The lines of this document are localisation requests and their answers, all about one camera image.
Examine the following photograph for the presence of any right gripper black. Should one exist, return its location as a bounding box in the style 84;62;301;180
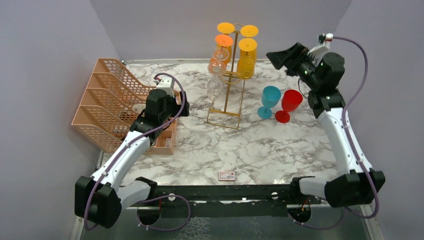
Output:
267;42;322;90

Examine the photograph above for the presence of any yellow wine glass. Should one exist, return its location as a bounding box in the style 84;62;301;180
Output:
216;22;236;35
240;25;259;38
236;38;258;80

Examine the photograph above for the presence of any blue wine glass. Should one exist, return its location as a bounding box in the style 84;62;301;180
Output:
257;85;282;119

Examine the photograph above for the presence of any red wine glass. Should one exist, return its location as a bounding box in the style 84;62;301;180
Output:
275;89;303;124

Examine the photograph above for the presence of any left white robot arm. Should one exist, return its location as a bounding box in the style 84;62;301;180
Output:
74;87;190;231

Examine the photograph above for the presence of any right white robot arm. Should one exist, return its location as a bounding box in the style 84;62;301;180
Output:
266;43;386;208

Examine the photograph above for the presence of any clear wine glass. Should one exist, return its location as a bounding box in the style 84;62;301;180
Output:
206;61;227;101

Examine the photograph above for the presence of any gold wine glass rack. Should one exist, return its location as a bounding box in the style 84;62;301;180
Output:
206;23;250;130

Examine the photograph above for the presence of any orange wine glass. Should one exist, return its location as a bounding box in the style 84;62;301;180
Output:
209;34;234;65

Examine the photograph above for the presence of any small red white card box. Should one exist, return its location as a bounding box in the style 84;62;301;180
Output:
218;171;236;181

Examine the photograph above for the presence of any peach plastic file organizer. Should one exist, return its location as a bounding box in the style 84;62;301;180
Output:
71;58;181;156

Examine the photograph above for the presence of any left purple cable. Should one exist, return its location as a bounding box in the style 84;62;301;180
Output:
82;72;192;233

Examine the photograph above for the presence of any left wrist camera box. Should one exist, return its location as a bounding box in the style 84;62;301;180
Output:
156;76;175;98

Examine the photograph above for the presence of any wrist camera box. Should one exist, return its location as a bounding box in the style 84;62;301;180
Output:
156;76;175;98
307;33;334;58

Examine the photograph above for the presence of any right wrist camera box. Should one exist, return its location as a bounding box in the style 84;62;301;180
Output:
307;33;334;58

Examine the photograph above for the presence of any black mounting rail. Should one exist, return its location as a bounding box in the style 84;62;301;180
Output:
132;184;321;218

